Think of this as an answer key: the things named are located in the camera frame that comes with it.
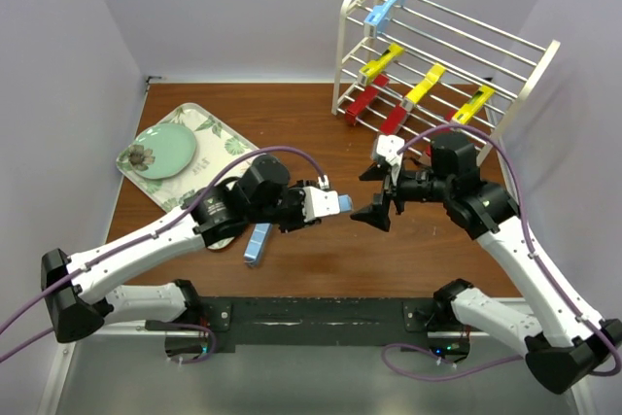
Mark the yellow toothpaste box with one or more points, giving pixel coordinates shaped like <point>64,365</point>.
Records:
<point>417,93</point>
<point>469,109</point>
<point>374,67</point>

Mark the white metal shelf rack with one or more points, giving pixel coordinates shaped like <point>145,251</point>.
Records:
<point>474,53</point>

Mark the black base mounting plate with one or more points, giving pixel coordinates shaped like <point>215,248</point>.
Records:
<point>315,321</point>

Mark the floral leaf serving tray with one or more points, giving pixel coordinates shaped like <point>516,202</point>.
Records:
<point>217,145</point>

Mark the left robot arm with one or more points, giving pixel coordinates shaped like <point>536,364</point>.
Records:
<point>87,291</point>

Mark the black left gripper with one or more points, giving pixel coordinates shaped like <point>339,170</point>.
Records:
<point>298,222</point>

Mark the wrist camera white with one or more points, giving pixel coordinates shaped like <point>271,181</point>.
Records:
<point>386,154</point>
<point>320,200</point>

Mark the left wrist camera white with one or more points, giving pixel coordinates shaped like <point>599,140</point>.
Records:
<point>320,200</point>

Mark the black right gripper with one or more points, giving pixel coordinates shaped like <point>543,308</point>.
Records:
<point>375,214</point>

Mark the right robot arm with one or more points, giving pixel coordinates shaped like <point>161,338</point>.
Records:
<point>564,338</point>

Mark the blue toothpaste box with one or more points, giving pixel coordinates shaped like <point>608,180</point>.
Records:
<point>378,19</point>
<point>344,203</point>
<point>256,244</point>

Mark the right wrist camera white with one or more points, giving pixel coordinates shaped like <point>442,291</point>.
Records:
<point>386,154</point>

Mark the green ceramic plate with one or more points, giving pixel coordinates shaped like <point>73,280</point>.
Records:
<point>162,151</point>

